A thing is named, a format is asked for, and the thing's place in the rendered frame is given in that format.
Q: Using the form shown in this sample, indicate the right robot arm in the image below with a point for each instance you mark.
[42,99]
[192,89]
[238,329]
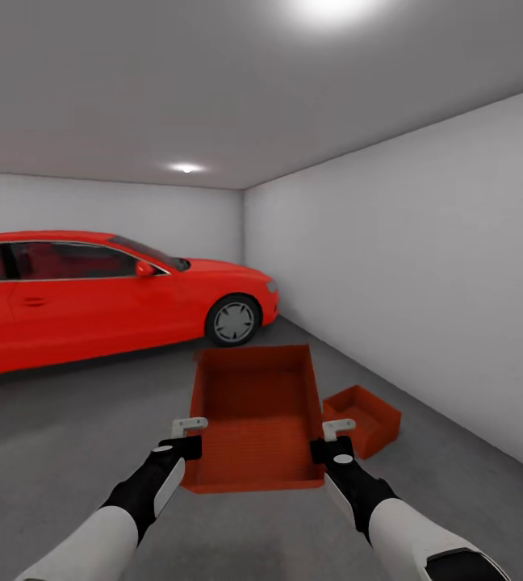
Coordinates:
[411,546]

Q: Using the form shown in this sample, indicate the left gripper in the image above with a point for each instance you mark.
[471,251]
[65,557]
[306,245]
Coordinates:
[191,445]

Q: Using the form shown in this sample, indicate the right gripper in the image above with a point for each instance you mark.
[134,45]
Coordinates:
[320,448]

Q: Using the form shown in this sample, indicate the car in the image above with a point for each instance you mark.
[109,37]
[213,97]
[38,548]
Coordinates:
[72,295]

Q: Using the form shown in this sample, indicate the storage box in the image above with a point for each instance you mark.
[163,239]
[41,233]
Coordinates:
[377,423]
[263,410]

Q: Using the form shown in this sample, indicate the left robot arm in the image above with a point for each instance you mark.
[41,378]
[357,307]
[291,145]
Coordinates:
[102,547]

